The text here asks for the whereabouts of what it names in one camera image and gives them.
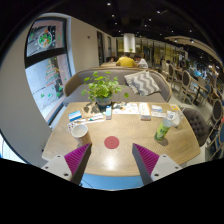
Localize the grey chevron cushion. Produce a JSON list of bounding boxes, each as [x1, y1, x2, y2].
[[124, 70, 162, 97]]

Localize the small yellow card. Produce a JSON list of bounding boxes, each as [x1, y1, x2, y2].
[[169, 103, 181, 112]]

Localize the blue and white flat box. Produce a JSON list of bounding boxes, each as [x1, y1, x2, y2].
[[68, 110, 83, 123]]

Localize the long white box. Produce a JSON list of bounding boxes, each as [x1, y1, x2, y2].
[[138, 102, 152, 121]]

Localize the group of wooden chairs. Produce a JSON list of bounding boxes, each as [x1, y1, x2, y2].
[[161, 61, 224, 161]]

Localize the brown paper cup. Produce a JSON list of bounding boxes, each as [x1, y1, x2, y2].
[[70, 123, 92, 146]]

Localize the small blue and white packet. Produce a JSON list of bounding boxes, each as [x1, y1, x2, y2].
[[150, 104, 164, 113]]

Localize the dark-framed decorated window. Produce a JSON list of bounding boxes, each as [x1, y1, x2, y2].
[[23, 17, 73, 124]]

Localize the small blue and white box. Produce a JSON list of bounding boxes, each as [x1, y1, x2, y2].
[[105, 105, 113, 120]]

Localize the flat round red coaster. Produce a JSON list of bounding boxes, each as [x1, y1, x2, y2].
[[103, 135, 120, 150]]

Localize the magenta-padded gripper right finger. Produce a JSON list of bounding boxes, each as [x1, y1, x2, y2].
[[131, 143, 183, 186]]

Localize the printed white leaflet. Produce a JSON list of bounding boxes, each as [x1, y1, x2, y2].
[[112, 101, 140, 115]]

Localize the grey sofa with wooden frame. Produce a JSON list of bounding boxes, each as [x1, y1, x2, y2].
[[62, 66, 173, 107]]

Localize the red and white blister pack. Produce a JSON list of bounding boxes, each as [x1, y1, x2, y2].
[[66, 120, 79, 133]]

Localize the person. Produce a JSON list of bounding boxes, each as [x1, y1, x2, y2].
[[133, 54, 149, 69], [115, 52, 138, 68]]

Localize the green-labelled clear drink bottle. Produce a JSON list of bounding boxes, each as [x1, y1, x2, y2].
[[153, 111, 174, 143]]

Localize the green potted plant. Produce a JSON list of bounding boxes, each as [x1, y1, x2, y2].
[[80, 70, 130, 108]]

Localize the white round pillar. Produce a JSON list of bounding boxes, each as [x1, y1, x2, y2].
[[123, 32, 137, 54]]

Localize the dark grey tufted chair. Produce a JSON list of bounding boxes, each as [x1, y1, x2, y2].
[[181, 107, 209, 148]]

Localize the group of ceiling lights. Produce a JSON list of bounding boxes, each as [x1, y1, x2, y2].
[[105, 1, 196, 44]]

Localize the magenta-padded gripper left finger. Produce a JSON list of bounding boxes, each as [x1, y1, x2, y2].
[[41, 143, 93, 186]]

